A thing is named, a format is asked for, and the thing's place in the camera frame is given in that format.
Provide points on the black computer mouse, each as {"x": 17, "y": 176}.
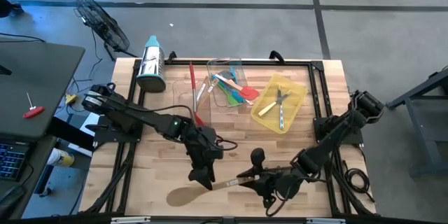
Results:
{"x": 10, "y": 197}

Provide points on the dark metal cart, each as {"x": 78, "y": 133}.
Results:
{"x": 414, "y": 92}

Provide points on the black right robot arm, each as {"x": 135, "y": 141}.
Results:
{"x": 325, "y": 147}

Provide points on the clear plastic bin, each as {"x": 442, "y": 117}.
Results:
{"x": 218, "y": 63}
{"x": 182, "y": 94}

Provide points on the long teal silicone spatula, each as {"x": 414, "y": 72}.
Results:
{"x": 238, "y": 97}

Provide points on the red slotted spoon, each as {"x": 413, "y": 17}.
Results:
{"x": 192, "y": 77}

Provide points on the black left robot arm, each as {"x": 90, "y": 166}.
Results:
{"x": 140, "y": 115}

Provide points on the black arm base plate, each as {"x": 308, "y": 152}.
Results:
{"x": 105, "y": 136}
{"x": 353, "y": 136}

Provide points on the backlit keyboard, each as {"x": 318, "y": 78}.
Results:
{"x": 10, "y": 161}

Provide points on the large wooden spoon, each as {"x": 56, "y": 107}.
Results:
{"x": 183, "y": 196}

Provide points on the silver table bracket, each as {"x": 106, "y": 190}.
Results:
{"x": 129, "y": 220}
{"x": 325, "y": 220}

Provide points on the yellow plastic bin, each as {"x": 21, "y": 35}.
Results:
{"x": 297, "y": 91}

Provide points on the yellow and white can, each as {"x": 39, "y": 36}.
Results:
{"x": 63, "y": 158}

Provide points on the desk caster foot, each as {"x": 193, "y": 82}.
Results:
{"x": 45, "y": 192}

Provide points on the grey desk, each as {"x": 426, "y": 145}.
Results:
{"x": 38, "y": 147}

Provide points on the black desk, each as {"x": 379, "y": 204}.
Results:
{"x": 38, "y": 77}

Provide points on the black aluminium table frame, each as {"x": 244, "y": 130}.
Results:
{"x": 280, "y": 62}

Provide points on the blue silicone spatula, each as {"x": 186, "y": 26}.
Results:
{"x": 227, "y": 75}

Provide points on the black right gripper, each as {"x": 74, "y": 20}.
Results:
{"x": 274, "y": 182}

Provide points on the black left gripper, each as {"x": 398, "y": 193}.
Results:
{"x": 204, "y": 148}

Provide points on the person's foot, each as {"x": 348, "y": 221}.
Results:
{"x": 7, "y": 7}

